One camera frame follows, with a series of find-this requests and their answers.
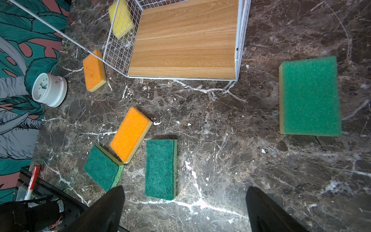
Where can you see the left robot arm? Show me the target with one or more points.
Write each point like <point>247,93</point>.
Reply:
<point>39,215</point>

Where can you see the red white marker pen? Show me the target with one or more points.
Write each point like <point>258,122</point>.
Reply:
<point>32,183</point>

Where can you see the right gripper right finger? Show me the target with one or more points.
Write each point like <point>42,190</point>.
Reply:
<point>265,215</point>

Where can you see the green sponge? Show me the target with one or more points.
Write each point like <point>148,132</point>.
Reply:
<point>309,101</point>
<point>103,168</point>
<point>161,169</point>

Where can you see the white round clock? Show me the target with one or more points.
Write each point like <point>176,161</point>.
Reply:
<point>49,89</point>

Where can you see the yellow sponge beside shelf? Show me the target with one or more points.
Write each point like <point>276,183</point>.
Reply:
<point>121,18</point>

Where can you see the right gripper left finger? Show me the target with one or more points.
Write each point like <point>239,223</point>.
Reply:
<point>103,216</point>

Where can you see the white wire three-tier shelf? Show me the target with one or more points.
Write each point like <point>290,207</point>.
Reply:
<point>181,40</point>

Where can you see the orange sponge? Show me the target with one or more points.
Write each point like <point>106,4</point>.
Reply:
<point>94,73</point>
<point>130,134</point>

